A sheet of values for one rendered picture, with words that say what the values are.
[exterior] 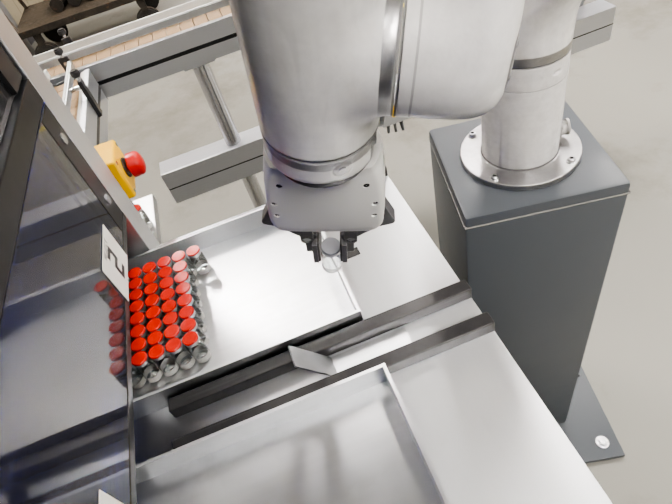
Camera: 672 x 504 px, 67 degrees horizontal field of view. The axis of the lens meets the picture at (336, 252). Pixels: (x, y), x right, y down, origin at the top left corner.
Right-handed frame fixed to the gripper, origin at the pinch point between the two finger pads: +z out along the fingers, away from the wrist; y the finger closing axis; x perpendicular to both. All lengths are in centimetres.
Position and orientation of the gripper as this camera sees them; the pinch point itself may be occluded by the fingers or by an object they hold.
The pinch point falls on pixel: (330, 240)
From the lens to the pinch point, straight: 51.8
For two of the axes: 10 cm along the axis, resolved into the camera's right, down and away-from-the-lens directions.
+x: -0.1, 8.9, -4.5
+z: 0.3, 4.5, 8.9
